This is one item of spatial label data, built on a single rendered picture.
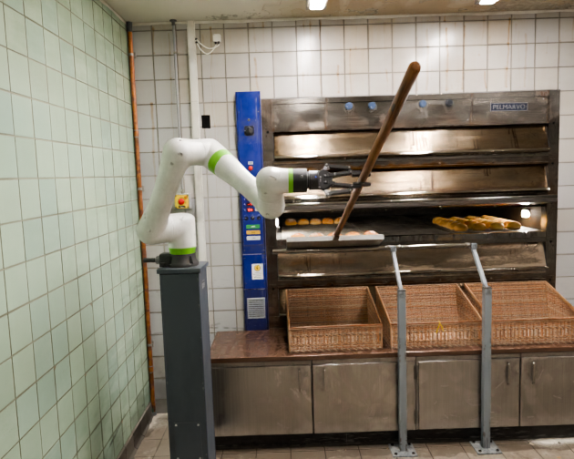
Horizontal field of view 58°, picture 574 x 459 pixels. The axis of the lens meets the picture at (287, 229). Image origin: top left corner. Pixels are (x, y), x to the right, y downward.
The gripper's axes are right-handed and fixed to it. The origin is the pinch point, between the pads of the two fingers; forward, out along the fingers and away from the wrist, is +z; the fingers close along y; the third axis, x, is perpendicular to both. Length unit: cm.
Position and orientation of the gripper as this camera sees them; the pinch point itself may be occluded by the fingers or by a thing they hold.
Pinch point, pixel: (362, 178)
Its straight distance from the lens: 199.9
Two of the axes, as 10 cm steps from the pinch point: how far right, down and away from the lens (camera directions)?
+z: 10.0, -0.2, 0.2
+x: 0.1, -2.3, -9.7
